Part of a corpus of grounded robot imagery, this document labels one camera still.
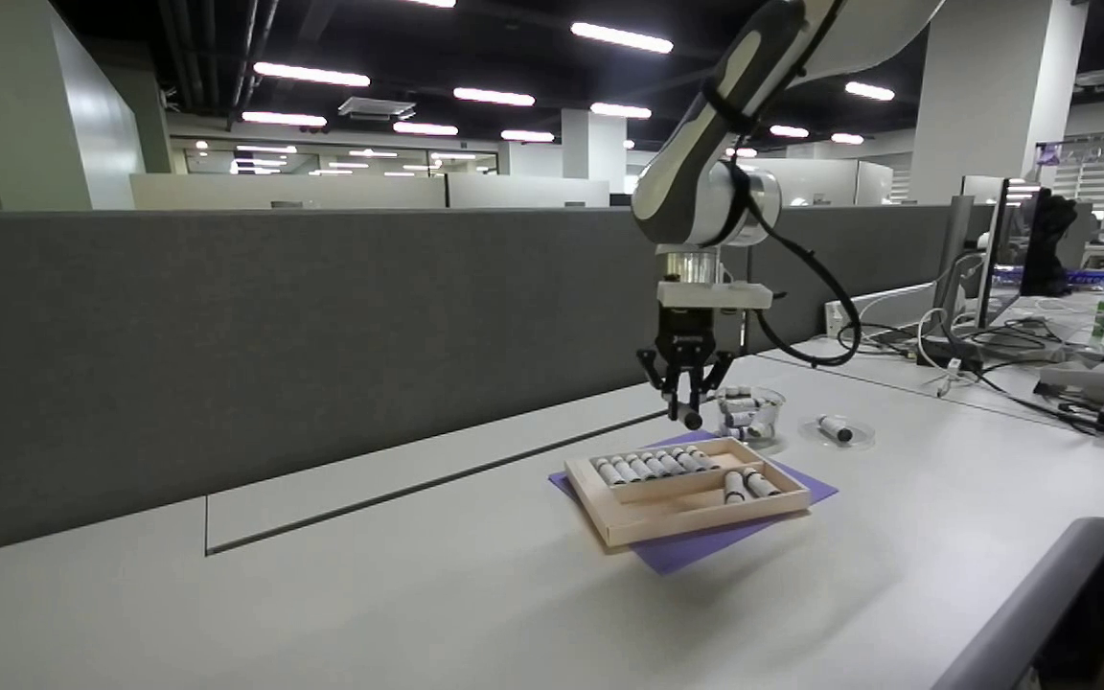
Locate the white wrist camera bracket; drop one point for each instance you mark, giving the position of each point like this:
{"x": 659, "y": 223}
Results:
{"x": 729, "y": 298}

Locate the ceiling strip light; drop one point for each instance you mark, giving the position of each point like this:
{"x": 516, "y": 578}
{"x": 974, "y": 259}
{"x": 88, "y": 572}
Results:
{"x": 871, "y": 90}
{"x": 621, "y": 36}
{"x": 619, "y": 108}
{"x": 284, "y": 122}
{"x": 490, "y": 99}
{"x": 306, "y": 76}

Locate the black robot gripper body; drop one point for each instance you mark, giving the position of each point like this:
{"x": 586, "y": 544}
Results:
{"x": 686, "y": 341}

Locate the purple mat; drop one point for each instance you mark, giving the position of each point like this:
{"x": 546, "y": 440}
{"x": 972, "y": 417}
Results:
{"x": 691, "y": 554}

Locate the wooden two-compartment tray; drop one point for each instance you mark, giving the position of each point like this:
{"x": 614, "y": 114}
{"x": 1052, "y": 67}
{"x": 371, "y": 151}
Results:
{"x": 673, "y": 521}

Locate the black office chair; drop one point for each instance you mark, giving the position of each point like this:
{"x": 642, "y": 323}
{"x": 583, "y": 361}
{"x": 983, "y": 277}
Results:
{"x": 1056, "y": 242}

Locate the white and green bottle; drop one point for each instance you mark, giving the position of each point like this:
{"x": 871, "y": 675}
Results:
{"x": 1100, "y": 328}

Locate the computer monitor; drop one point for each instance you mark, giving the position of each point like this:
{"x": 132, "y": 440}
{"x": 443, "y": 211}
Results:
{"x": 980, "y": 242}

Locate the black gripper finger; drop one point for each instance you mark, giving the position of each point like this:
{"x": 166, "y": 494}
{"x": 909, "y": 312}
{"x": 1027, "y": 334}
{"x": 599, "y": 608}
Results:
{"x": 668, "y": 376}
{"x": 711, "y": 383}

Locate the clear plastic bowl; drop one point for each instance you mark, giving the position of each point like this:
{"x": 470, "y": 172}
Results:
{"x": 766, "y": 417}

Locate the grey desk partition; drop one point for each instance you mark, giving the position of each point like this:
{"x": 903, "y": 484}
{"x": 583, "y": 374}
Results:
{"x": 258, "y": 357}

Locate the white background partition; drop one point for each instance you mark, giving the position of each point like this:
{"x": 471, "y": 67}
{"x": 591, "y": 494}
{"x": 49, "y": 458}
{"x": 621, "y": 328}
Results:
{"x": 324, "y": 194}

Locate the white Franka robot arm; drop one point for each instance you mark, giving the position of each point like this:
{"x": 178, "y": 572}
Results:
{"x": 719, "y": 167}

